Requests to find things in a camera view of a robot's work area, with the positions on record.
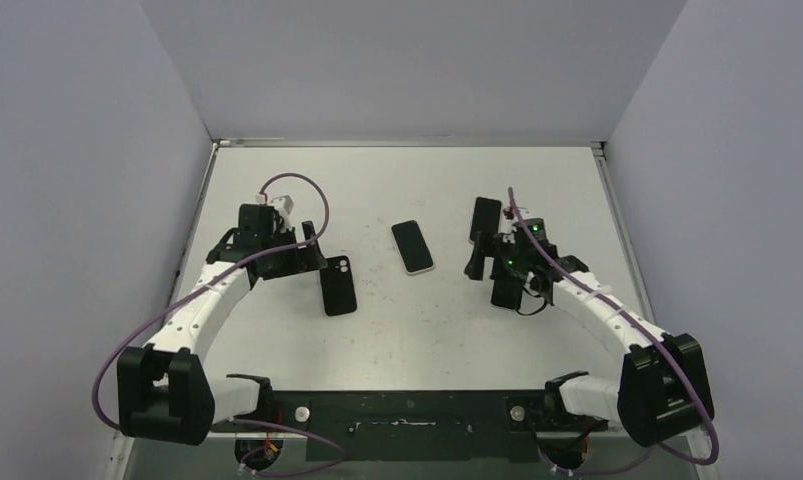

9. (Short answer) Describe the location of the phone pink case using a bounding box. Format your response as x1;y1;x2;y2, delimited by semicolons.
391;220;435;275
468;197;502;243

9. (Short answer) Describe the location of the far phone pink case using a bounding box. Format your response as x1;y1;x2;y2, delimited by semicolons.
468;197;502;243

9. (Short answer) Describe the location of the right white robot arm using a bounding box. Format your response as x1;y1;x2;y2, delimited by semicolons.
464;214;715;447

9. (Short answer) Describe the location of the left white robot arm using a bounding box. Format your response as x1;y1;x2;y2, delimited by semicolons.
117;196;328;445

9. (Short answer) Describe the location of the center phone pink case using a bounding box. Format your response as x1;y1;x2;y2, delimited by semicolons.
391;220;435;275

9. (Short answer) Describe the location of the black phone case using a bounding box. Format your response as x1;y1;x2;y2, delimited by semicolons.
319;255;358;317

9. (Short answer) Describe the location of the white-edged black phone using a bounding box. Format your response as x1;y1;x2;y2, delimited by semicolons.
490;278;524;311

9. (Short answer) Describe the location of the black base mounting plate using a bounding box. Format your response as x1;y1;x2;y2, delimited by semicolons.
208;389;614;464

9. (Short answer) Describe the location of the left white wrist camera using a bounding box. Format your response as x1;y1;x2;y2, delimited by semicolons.
256;192;294;231

